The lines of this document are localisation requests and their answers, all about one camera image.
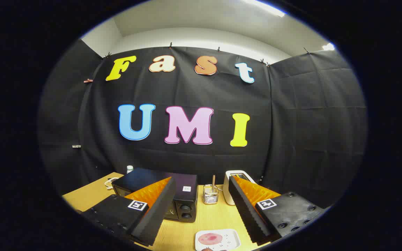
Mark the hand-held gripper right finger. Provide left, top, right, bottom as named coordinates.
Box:
left=228, top=175, right=327, bottom=244

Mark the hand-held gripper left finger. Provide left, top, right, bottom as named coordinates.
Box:
left=81, top=177, right=177, bottom=247

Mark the black toaster oven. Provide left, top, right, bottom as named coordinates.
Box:
left=112, top=168, right=199, bottom=223

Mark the white square plate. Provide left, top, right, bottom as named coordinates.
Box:
left=195, top=229, right=241, bottom=251

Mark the pink round food slice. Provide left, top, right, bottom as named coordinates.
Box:
left=198, top=233, right=223, bottom=245

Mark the white pop-up toaster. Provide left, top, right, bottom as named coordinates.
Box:
left=223, top=170, right=257, bottom=205

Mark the wire utensil holder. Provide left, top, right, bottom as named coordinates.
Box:
left=203, top=184, right=219, bottom=205

